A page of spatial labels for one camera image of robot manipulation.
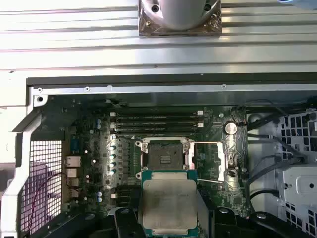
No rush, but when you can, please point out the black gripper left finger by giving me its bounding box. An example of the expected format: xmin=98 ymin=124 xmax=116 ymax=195
xmin=53 ymin=207 xmax=141 ymax=238

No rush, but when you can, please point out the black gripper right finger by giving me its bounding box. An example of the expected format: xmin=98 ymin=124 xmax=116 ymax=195
xmin=210 ymin=207 xmax=288 ymax=238

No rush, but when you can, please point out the CPU with silver top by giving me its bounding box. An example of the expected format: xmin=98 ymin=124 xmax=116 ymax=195
xmin=138 ymin=170 xmax=200 ymax=238

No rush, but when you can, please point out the metal socket cover frame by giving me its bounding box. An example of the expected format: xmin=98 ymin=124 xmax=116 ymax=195
xmin=184 ymin=140 xmax=226 ymax=182

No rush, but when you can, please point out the CPU socket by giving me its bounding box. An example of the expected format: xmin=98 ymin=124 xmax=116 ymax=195
xmin=135 ymin=137 xmax=197 ymax=174

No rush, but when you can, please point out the black RAM slot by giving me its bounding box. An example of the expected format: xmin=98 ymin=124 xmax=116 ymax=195
xmin=110 ymin=122 xmax=204 ymax=128
xmin=110 ymin=117 xmax=204 ymax=123
xmin=110 ymin=112 xmax=204 ymax=118
xmin=110 ymin=128 xmax=204 ymax=134

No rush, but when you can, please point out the green motherboard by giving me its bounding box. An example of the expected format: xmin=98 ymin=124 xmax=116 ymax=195
xmin=61 ymin=99 xmax=249 ymax=224

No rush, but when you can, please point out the metal rear port block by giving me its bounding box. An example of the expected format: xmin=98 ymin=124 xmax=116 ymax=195
xmin=64 ymin=155 xmax=82 ymax=199

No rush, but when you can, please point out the grey metal drive cage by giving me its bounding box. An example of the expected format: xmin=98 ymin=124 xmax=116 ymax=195
xmin=279 ymin=106 xmax=317 ymax=238

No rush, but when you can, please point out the silver coin battery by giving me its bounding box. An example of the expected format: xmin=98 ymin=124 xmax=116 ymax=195
xmin=224 ymin=120 xmax=239 ymax=135

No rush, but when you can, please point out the black open PC case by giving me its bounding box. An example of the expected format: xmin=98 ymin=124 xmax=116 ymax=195
xmin=0 ymin=71 xmax=317 ymax=238

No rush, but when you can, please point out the black wire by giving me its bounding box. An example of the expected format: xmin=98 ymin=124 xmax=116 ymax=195
xmin=247 ymin=187 xmax=282 ymax=215
xmin=247 ymin=132 xmax=308 ymax=164

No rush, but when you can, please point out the thin red wire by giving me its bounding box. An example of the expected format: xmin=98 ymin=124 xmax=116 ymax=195
xmin=26 ymin=173 xmax=62 ymax=234

